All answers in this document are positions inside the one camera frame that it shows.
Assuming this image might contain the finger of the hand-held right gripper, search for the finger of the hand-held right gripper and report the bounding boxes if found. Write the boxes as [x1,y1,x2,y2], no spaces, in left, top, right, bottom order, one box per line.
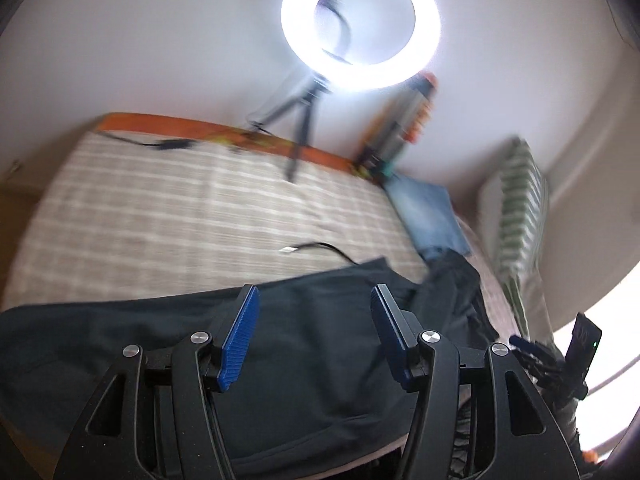
[509,336,566,376]

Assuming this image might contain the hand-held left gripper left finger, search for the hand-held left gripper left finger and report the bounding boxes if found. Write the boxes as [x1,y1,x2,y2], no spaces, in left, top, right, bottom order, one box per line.
[52,284,262,480]

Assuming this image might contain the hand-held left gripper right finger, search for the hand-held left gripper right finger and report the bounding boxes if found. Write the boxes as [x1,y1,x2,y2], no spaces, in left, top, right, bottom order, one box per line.
[369,284,586,480]

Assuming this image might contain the dark pants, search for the dark pants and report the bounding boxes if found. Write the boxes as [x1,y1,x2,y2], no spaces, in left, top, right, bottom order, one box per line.
[0,250,501,471]

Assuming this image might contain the folded blue jeans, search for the folded blue jeans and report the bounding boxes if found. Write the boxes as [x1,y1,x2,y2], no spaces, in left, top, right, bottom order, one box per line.
[385,175,473,261]

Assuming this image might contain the green leaf patterned pillow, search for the green leaf patterned pillow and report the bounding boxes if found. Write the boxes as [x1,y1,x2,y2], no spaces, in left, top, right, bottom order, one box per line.
[475,137,551,341]

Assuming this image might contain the checked beige blanket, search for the checked beige blanket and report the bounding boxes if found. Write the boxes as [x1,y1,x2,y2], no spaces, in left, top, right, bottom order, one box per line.
[7,130,531,476]

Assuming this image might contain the orange patterned sheet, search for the orange patterned sheet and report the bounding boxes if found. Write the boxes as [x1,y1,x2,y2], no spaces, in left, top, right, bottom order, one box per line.
[97,112,361,171]

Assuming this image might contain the orange floral cloth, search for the orange floral cloth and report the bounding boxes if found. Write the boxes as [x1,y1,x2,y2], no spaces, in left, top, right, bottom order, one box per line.
[407,72,439,146]

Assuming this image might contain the black cable with white plug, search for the black cable with white plug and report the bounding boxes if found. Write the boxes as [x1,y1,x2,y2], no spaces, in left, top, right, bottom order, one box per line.
[280,241,362,265]

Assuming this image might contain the folded metal chair frame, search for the folded metal chair frame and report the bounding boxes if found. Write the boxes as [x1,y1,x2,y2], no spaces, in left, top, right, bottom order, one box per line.
[356,77,431,181]

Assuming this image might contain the black power cable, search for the black power cable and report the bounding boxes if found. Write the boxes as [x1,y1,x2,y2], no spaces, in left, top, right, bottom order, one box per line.
[97,131,197,152]

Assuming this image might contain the white ring light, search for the white ring light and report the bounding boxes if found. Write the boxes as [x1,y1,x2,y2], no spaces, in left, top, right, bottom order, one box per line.
[280,0,442,93]

